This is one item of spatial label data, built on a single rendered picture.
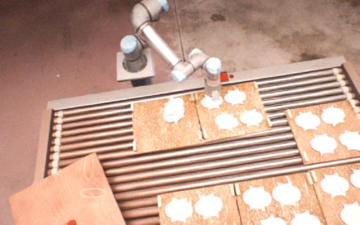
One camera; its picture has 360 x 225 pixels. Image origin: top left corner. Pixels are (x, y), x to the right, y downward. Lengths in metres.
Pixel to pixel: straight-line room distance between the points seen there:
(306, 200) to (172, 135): 0.81
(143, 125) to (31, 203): 0.73
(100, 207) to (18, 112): 2.13
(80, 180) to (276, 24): 2.86
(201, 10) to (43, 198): 2.86
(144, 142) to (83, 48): 2.15
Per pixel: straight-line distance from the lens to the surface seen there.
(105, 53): 3.41
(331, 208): 1.65
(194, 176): 1.56
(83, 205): 1.54
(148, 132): 1.67
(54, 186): 1.63
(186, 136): 1.62
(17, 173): 3.09
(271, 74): 1.92
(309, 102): 1.87
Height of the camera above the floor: 2.44
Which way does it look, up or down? 60 degrees down
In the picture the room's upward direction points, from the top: 9 degrees counter-clockwise
